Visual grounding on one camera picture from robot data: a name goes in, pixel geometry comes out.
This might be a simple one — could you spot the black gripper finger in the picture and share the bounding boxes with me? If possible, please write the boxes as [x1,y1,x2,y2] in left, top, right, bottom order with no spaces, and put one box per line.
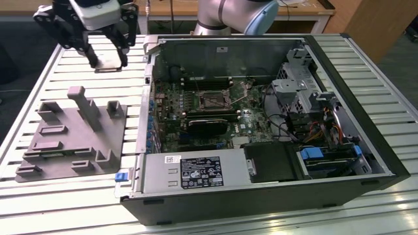
[32,5,100,69]
[104,3,140,68]

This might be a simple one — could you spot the silver square CPU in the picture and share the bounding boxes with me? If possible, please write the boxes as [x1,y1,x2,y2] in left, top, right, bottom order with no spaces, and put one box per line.
[94,57,123,73]

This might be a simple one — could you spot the CPU socket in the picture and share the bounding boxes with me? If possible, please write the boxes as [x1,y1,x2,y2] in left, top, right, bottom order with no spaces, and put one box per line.
[195,91,235,111]

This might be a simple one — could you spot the wooden desk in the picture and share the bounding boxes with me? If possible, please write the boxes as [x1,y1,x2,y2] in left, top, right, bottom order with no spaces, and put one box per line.
[0,0,337,34]

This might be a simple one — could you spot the gray plastic parts rack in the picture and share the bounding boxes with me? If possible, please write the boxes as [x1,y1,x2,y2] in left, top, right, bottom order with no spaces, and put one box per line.
[15,85,128,184]

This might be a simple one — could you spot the metal socket cover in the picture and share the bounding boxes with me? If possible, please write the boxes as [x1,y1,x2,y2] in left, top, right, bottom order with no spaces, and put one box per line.
[235,78,256,92]

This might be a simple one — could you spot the black graphics card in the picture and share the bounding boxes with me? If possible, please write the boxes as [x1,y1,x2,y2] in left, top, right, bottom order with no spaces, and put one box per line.
[179,118,230,145]

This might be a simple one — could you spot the silver metal drive cage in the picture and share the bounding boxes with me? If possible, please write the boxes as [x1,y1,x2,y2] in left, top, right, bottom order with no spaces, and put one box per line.
[270,48,321,114]

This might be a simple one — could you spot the green motherboard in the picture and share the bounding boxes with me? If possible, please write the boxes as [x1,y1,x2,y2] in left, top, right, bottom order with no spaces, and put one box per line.
[151,78,278,154]

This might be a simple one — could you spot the white barcode sticker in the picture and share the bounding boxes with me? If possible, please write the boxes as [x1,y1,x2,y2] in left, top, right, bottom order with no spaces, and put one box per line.
[163,154,182,165]

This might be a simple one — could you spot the small silver heatsink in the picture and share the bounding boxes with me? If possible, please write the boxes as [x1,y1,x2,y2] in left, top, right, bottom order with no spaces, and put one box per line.
[232,137,251,149]

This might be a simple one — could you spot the gray power supply unit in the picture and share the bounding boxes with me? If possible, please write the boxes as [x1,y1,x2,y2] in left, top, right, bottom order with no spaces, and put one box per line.
[140,149,252,194]

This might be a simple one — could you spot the black power supply label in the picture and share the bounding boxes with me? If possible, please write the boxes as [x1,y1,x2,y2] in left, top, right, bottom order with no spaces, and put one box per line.
[180,156,226,189]

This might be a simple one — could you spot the black disk bay cover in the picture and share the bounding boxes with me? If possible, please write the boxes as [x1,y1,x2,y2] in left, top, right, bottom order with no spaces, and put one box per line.
[240,141,299,184]

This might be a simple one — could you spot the wooden cabinet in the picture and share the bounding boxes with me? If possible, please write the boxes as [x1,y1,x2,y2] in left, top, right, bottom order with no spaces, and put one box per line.
[326,0,418,64]

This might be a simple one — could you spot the blue disk carrier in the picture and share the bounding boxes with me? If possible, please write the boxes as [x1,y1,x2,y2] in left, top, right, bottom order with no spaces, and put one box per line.
[299,146,325,162]

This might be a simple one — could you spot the black open PC case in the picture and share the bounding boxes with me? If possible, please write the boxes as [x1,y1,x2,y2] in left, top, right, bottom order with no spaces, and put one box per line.
[119,34,411,226]

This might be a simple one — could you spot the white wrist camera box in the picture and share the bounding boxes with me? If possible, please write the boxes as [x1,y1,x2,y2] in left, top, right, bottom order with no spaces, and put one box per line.
[70,0,122,32]

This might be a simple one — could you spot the thin wire locking lever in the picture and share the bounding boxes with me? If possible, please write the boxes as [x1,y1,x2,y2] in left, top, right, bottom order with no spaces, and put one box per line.
[230,94,248,106]

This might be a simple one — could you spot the black wire loop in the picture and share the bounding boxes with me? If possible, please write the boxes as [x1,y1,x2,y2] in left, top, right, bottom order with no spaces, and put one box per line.
[265,114,295,143]

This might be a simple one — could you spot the gray plastic bracket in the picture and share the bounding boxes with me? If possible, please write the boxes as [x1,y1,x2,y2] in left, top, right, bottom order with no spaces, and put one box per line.
[309,92,338,111]

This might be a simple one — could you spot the yellow and red wires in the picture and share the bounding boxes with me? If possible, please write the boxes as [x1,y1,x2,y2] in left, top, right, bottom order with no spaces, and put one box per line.
[306,110,346,145]

